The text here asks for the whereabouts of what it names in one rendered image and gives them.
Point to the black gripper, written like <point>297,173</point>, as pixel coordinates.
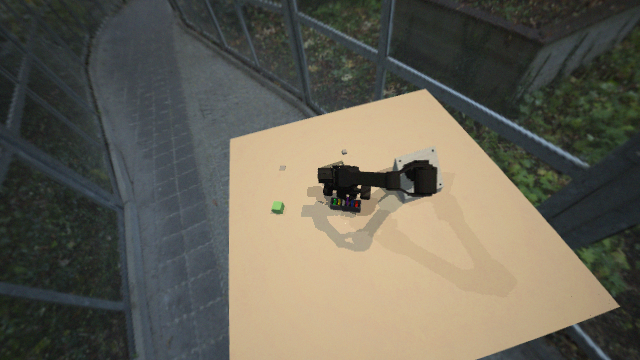
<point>365,192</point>

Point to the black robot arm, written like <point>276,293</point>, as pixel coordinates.
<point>421,172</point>

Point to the small green cube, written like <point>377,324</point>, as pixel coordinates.
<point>277,207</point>

